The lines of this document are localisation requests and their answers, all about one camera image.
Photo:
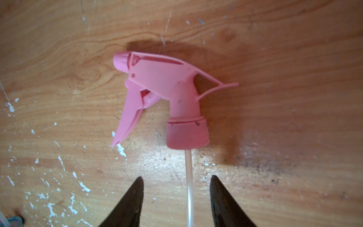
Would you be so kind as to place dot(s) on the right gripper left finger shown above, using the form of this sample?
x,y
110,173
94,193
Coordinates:
x,y
128,210

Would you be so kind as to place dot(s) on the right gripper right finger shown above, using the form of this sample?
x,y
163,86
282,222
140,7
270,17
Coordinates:
x,y
226,212

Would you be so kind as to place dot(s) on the pink blue spray nozzle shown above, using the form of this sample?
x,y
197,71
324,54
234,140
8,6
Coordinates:
x,y
15,221

